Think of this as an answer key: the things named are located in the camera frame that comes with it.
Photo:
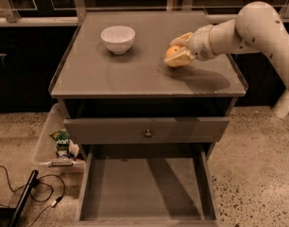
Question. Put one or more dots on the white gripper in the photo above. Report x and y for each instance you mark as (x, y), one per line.
(200, 43)

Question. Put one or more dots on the orange fruit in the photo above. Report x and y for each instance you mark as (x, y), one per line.
(172, 51)

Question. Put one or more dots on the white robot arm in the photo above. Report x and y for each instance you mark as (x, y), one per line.
(256, 28)

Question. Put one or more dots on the grey closed top drawer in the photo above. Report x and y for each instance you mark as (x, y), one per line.
(94, 131)

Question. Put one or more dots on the grey drawer cabinet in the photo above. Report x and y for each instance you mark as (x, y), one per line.
(95, 83)

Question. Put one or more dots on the round brass drawer knob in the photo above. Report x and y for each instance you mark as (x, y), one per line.
(148, 133)

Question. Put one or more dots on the grey open middle drawer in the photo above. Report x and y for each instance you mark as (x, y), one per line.
(164, 185)

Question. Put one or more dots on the white ceramic bowl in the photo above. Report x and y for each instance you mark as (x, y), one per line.
(118, 39)

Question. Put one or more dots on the white pipe leg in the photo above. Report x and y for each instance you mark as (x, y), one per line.
(281, 108)

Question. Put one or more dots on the green snack bag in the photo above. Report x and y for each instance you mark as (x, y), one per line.
(62, 140)

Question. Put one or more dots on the clear plastic storage bin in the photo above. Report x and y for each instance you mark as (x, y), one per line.
(46, 155)

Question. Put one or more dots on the black flat bar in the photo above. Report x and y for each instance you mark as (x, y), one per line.
(22, 201)

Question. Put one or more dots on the metal railing frame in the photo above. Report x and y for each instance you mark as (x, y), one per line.
(37, 19)

